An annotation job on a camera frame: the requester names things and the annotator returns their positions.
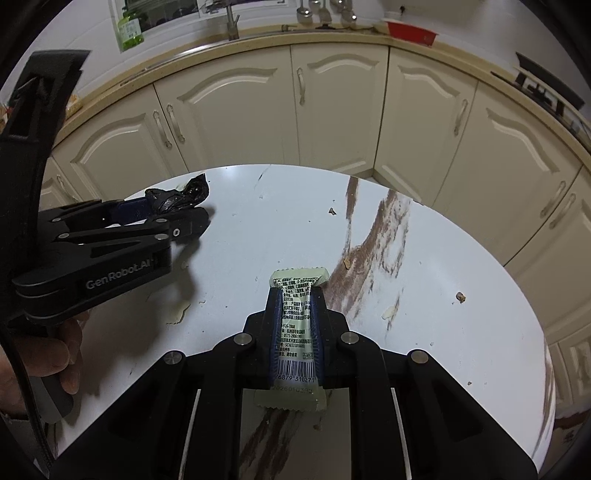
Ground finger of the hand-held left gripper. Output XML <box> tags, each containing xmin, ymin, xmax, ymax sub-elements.
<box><xmin>39</xmin><ymin>195</ymin><xmax>155</xmax><ymax>232</ymax></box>
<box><xmin>51</xmin><ymin>206</ymin><xmax>216</xmax><ymax>260</ymax></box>

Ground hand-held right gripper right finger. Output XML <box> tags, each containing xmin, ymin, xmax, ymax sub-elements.
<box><xmin>309</xmin><ymin>285</ymin><xmax>540</xmax><ymax>480</ymax></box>

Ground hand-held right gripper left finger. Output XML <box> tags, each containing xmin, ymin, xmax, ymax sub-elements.
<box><xmin>51</xmin><ymin>286</ymin><xmax>283</xmax><ymax>480</ymax></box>

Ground black wrapper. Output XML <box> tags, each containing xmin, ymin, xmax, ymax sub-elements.
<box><xmin>144</xmin><ymin>173</ymin><xmax>209</xmax><ymax>215</ymax></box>

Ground pale green snack sachet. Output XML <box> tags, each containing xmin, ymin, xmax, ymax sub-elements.
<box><xmin>254</xmin><ymin>267</ymin><xmax>329</xmax><ymax>411</ymax></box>

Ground person's left hand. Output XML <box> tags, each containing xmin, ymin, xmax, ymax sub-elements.
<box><xmin>0</xmin><ymin>316</ymin><xmax>92</xmax><ymax>414</ymax></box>

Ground green bottle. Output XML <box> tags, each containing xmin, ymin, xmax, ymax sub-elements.
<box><xmin>115</xmin><ymin>9</ymin><xmax>145</xmax><ymax>52</ymax></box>

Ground cream kitchen cabinets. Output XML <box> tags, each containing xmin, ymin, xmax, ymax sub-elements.
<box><xmin>0</xmin><ymin>39</ymin><xmax>591</xmax><ymax>411</ymax></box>

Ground metal kitchen faucet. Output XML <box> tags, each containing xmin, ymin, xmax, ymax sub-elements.
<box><xmin>224</xmin><ymin>2</ymin><xmax>241</xmax><ymax>41</ymax></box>

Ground dark kitchen window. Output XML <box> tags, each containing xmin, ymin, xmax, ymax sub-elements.
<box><xmin>108</xmin><ymin>0</ymin><xmax>289</xmax><ymax>19</ymax></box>

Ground red baking tray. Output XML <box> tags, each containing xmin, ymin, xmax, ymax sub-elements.
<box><xmin>385</xmin><ymin>19</ymin><xmax>439</xmax><ymax>48</ymax></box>

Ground black gas stove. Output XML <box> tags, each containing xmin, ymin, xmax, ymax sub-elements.
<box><xmin>489</xmin><ymin>51</ymin><xmax>591</xmax><ymax>153</ymax></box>

